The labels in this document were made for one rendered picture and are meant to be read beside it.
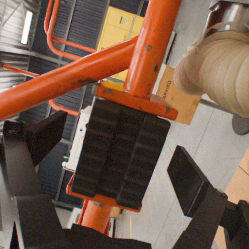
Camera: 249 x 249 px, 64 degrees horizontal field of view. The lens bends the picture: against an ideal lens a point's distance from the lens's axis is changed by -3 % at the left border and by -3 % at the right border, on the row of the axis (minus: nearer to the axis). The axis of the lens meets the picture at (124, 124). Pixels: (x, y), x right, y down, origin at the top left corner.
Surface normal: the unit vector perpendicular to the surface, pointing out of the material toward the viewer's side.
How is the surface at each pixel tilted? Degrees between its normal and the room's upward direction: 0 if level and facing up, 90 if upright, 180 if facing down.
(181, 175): 0
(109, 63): 98
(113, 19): 90
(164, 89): 90
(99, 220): 103
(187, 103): 90
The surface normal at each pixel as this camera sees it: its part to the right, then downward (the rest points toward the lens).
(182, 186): -0.96, -0.29
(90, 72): 0.07, 0.44
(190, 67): -0.70, -0.12
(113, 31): -0.01, 0.25
